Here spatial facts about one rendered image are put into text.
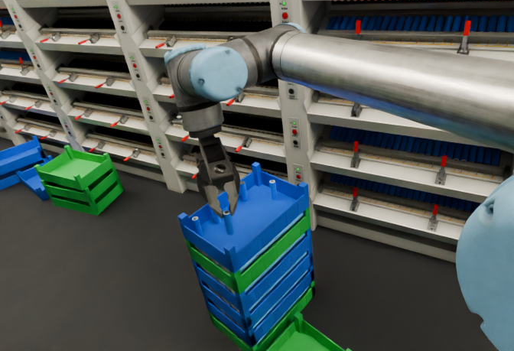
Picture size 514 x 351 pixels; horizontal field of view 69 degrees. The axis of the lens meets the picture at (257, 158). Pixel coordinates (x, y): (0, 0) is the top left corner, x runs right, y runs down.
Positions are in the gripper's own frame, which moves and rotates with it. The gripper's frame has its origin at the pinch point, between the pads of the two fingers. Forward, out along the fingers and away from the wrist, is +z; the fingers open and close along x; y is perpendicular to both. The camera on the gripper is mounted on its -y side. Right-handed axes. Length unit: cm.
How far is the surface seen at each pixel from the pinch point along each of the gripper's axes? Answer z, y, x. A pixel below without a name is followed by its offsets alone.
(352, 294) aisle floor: 52, 20, -36
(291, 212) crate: 9.9, 9.5, -17.2
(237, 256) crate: 11.5, -0.5, 0.1
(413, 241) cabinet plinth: 45, 27, -65
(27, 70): -42, 154, 76
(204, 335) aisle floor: 51, 24, 15
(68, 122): -11, 143, 63
